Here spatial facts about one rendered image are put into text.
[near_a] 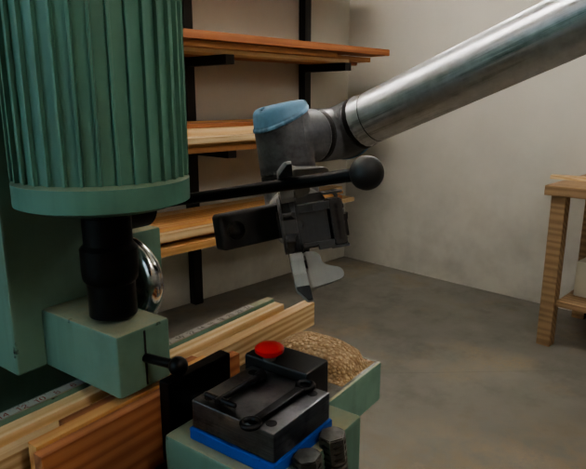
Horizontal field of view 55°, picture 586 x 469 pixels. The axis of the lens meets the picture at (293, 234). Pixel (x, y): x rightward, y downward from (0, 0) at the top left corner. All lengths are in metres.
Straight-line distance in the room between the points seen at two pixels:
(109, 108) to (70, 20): 0.08
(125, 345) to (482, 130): 3.51
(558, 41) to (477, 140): 3.18
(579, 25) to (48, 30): 0.59
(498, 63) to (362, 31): 3.70
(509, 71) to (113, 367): 0.62
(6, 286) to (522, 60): 0.68
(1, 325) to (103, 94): 0.31
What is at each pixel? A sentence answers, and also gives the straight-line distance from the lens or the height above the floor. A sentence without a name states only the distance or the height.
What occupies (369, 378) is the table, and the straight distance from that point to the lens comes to 0.82.
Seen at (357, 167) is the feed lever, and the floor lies 1.20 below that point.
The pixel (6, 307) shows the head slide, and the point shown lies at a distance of 0.70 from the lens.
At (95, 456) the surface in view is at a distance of 0.58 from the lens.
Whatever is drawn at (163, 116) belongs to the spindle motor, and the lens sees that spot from 0.56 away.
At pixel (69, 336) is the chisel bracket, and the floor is 1.02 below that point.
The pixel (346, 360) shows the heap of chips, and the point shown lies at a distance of 0.80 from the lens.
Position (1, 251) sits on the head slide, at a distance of 0.68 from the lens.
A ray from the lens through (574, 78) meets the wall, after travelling 3.75.
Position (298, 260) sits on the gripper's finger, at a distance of 0.67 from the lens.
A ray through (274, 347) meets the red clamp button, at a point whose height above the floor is 1.02.
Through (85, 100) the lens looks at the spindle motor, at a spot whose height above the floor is 1.27.
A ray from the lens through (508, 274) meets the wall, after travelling 4.00.
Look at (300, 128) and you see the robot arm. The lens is 0.89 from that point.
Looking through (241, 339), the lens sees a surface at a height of 0.94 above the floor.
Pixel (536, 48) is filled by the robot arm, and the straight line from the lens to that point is 0.82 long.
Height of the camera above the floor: 1.27
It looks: 13 degrees down
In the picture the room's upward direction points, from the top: straight up
